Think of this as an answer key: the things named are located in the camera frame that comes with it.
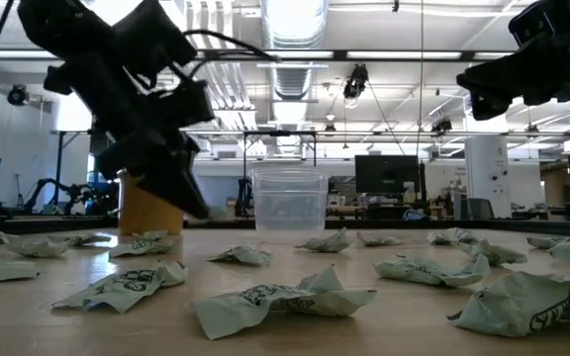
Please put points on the black ceiling camera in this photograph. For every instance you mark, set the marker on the black ceiling camera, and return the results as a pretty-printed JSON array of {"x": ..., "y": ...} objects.
[
  {"x": 442, "y": 125},
  {"x": 18, "y": 95}
]

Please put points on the black overhead camera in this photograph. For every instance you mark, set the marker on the black overhead camera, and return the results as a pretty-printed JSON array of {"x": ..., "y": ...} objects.
[{"x": 355, "y": 81}]

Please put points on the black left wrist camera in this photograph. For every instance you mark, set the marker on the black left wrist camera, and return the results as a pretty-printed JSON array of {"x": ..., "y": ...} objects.
[{"x": 156, "y": 39}]

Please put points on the amber plastic cup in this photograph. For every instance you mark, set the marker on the amber plastic cup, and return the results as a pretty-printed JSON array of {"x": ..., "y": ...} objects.
[{"x": 139, "y": 212}]

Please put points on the clear plastic container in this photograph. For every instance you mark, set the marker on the clear plastic container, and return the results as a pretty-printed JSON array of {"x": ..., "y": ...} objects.
[{"x": 290, "y": 207}]

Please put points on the white building column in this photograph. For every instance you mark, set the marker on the white building column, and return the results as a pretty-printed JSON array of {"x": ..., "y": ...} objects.
[{"x": 488, "y": 168}]

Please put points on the overhead rig light bar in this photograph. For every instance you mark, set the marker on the overhead rig light bar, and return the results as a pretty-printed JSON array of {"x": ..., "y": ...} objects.
[{"x": 404, "y": 54}]

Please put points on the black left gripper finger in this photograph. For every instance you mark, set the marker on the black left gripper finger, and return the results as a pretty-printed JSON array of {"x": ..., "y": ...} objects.
[{"x": 176, "y": 183}]

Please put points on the black computer monitor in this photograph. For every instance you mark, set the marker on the black computer monitor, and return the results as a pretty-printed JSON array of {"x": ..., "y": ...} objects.
[{"x": 386, "y": 174}]

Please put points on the black background robot arm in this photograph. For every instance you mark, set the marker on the black background robot arm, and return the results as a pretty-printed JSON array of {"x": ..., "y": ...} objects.
[{"x": 74, "y": 193}]

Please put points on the black aluminium table frame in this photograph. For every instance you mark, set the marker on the black aluminium table frame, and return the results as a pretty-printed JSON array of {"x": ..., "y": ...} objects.
[{"x": 463, "y": 226}]

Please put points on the silver ventilation duct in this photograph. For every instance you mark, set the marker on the silver ventilation duct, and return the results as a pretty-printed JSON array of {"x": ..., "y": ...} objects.
[{"x": 292, "y": 84}]

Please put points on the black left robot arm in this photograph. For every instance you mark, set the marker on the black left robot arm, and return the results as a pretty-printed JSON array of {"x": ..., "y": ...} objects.
[{"x": 62, "y": 25}]

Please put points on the blue bag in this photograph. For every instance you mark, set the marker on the blue bag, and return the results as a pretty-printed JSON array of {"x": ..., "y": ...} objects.
[{"x": 413, "y": 215}]

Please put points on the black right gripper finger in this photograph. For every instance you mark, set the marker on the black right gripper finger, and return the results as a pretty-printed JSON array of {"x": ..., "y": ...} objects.
[
  {"x": 483, "y": 74},
  {"x": 490, "y": 101}
]

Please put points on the grey office chair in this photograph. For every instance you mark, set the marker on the grey office chair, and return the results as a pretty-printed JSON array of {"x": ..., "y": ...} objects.
[{"x": 480, "y": 208}]

